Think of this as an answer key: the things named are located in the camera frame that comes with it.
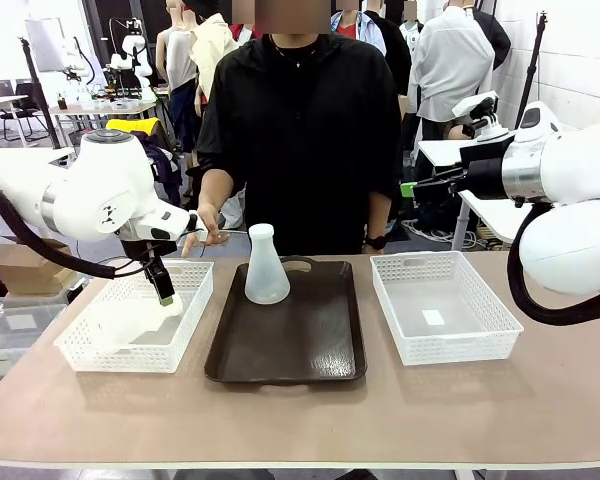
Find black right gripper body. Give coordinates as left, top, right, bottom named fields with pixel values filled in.
left=459, top=157, right=506, bottom=202

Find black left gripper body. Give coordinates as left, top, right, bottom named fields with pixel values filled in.
left=119, top=238, right=164, bottom=266

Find person in blue shirt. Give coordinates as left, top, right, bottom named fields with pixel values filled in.
left=329, top=9, right=386, bottom=56

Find dark clothes pile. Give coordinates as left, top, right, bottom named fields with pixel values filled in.
left=142, top=132, right=184, bottom=206

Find white perforated basket with label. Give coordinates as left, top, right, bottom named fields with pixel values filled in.
left=369, top=250, right=525, bottom=367

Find person right hand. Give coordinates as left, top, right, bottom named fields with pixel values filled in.
left=181, top=202, right=230, bottom=259

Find dark brown plastic tray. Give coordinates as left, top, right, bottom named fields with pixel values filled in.
left=203, top=257, right=369, bottom=389

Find white conical flask with cap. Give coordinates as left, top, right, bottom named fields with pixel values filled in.
left=244, top=222, right=292, bottom=305

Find white light panel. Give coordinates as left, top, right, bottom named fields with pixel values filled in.
left=24, top=17, right=66, bottom=74

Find mannequin with black jacket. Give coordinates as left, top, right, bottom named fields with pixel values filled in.
left=472, top=7, right=512, bottom=71

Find person in black shirt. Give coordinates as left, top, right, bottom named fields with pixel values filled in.
left=195, top=0, right=404, bottom=256

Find black arm hose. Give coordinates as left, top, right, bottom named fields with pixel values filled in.
left=507, top=204, right=600, bottom=326
left=0, top=174, right=156, bottom=280

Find black office chair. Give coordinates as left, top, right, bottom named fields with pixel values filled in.
left=0, top=79, right=49, bottom=141

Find yellow cloth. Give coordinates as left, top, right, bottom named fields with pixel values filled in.
left=104, top=118, right=160, bottom=139

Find person right forearm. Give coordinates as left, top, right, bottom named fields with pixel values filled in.
left=197, top=167, right=236, bottom=216

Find clear plastic storage bin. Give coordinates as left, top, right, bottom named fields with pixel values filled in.
left=0, top=295, right=69, bottom=394

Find white side table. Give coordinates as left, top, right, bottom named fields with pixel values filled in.
left=416, top=138, right=534, bottom=251

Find person left forearm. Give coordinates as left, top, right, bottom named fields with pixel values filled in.
left=365, top=187, right=394, bottom=241

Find black tripod stand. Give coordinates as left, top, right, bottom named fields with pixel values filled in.
left=18, top=37, right=61, bottom=150
left=517, top=12, right=549, bottom=124

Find mannequin in black coat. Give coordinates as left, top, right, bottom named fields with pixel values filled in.
left=362, top=9, right=412, bottom=96

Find white floor cables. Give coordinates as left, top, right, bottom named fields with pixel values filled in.
left=402, top=219, right=456, bottom=244

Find mannequin with cream shirt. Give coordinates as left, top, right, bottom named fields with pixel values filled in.
left=188, top=12, right=240, bottom=101

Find brown cardboard box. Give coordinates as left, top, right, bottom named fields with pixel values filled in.
left=0, top=238, right=79, bottom=296

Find background work table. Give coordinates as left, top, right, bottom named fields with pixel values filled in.
left=47, top=97, right=159, bottom=151

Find person in white shirt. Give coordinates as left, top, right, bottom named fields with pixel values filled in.
left=409, top=0, right=496, bottom=124

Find black left arm hose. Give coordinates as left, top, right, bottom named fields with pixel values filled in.
left=0, top=174, right=156, bottom=280

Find mannequin with white tank top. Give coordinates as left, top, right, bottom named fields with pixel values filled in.
left=155, top=0, right=199, bottom=94

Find black right arm hose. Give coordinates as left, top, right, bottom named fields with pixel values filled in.
left=507, top=204, right=600, bottom=326

